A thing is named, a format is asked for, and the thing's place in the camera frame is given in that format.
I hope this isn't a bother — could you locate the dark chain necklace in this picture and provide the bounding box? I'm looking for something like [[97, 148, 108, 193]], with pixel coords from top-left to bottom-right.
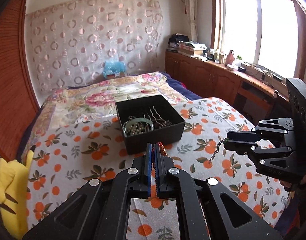
[[208, 135, 228, 164]]

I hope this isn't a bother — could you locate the white pearl necklace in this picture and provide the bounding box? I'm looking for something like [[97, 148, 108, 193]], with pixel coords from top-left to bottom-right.
[[124, 115, 148, 137]]

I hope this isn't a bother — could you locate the pale green jade bangle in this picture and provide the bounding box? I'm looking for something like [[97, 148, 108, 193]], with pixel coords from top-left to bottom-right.
[[123, 118, 154, 137]]

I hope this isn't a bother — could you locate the metal wavy hair fork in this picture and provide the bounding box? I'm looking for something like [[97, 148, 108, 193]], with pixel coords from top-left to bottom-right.
[[146, 106, 172, 129]]

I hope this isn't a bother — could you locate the wooden side cabinet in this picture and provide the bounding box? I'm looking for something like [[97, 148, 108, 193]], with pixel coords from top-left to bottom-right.
[[165, 51, 292, 125]]

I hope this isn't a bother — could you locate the black open storage box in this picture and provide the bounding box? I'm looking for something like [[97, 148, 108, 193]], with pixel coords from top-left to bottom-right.
[[116, 95, 185, 155]]

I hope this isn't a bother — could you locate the pink bottle on sill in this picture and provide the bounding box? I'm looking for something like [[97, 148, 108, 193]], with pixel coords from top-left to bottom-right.
[[225, 50, 235, 66]]

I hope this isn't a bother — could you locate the floral quilt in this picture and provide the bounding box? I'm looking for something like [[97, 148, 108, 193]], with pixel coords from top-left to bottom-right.
[[19, 72, 199, 153]]

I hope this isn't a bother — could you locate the blue tissue pack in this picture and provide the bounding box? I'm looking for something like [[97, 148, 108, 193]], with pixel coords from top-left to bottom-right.
[[102, 61, 126, 79]]

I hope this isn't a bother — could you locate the clutter pile on cabinet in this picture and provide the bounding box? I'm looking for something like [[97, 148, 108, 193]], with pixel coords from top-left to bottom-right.
[[168, 33, 207, 56]]

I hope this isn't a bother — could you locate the window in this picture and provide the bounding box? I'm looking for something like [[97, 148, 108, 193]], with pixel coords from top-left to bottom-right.
[[213, 0, 306, 82]]

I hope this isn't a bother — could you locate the yellow plush toy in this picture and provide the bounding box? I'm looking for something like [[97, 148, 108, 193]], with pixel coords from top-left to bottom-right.
[[0, 150, 34, 239]]

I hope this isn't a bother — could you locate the wooden headboard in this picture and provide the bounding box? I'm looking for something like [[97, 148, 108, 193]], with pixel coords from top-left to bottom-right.
[[0, 0, 38, 161]]

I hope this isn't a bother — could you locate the sheer circle pattern curtain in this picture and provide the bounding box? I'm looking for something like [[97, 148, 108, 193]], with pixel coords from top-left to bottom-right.
[[25, 0, 163, 94]]

